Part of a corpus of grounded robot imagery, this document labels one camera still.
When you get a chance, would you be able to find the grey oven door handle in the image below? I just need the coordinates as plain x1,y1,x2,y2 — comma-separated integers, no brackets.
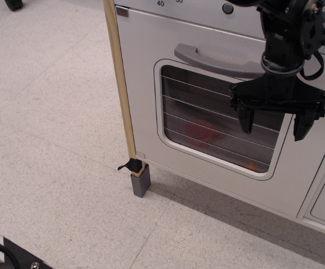
174,43,264,79

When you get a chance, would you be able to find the red toy cup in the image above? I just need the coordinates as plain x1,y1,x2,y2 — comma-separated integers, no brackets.
185,119,224,147

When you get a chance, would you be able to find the black caster wheel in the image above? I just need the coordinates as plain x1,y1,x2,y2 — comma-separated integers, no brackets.
5,0,23,12

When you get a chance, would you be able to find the black tape piece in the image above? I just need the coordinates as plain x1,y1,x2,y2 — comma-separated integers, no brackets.
118,158,142,173

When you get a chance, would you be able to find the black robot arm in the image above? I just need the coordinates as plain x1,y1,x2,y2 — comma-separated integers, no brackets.
230,1,325,141

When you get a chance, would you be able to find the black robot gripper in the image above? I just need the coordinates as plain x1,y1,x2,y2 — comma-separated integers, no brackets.
229,54,325,141

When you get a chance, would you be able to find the metal door hinge bracket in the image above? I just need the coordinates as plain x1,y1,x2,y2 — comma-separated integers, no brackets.
115,6,129,17

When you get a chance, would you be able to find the white toy oven door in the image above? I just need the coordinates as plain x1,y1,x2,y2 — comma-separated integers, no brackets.
115,1,325,217

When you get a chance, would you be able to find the black metal base plate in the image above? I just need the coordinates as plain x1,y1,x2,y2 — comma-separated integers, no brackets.
3,238,53,269

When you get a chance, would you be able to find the white toy kitchen cabinet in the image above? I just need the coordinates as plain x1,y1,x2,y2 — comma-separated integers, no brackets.
109,1,325,233

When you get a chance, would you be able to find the light wooden side post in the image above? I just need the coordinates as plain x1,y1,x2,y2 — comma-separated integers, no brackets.
103,0,148,179

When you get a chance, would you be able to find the black cable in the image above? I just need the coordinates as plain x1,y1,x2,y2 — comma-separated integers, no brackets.
0,243,18,269

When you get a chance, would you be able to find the grey round push button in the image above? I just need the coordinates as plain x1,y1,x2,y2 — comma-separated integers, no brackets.
222,3,234,15

